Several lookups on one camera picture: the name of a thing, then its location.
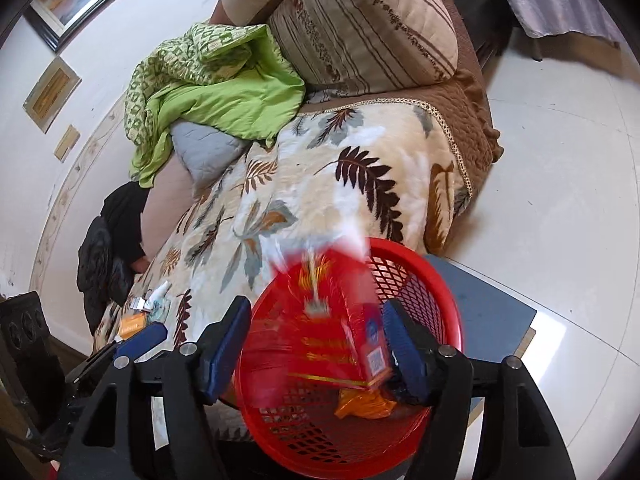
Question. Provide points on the grey quilted cushion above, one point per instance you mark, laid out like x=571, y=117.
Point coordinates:
x=205, y=152

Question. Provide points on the small wall plaque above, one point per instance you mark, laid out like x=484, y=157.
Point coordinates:
x=66, y=142

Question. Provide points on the small white tube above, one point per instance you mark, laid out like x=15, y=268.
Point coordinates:
x=161, y=292

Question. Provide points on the red printed box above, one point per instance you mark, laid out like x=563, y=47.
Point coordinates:
x=325, y=340

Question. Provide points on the green patterned quilt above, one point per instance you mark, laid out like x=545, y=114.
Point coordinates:
x=225, y=100

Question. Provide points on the black jacket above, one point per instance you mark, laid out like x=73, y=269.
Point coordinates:
x=120, y=210

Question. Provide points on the large wall plaque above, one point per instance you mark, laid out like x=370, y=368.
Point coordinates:
x=50, y=92

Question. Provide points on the brown quilted sofa cover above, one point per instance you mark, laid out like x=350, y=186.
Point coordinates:
x=465, y=115

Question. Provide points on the orange packet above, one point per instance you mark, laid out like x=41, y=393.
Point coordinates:
x=362, y=405

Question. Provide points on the dark carved wooden furniture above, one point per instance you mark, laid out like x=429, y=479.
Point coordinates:
x=25, y=330

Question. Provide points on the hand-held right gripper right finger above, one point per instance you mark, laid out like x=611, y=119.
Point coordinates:
x=400, y=352

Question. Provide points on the leaf print blanket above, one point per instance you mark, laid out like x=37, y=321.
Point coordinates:
x=310, y=180

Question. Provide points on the striped beige pillow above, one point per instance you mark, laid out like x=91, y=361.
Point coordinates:
x=360, y=25

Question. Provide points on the black table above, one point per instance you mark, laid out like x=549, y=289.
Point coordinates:
x=480, y=15

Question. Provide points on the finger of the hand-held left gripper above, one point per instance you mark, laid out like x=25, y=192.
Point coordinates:
x=141, y=340

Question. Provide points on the red plastic mesh basket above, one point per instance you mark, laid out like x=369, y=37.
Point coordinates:
x=300, y=440

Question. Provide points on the blue grey stool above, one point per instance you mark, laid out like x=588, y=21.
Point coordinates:
x=485, y=310

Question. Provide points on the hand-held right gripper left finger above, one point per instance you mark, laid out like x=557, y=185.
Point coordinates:
x=227, y=352

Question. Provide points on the brown sofa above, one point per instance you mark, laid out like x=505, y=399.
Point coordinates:
x=165, y=205

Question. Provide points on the silver foil wrapper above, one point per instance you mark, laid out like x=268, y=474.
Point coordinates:
x=139, y=305

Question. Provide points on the small orange sachet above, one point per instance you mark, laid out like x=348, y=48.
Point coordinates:
x=132, y=326

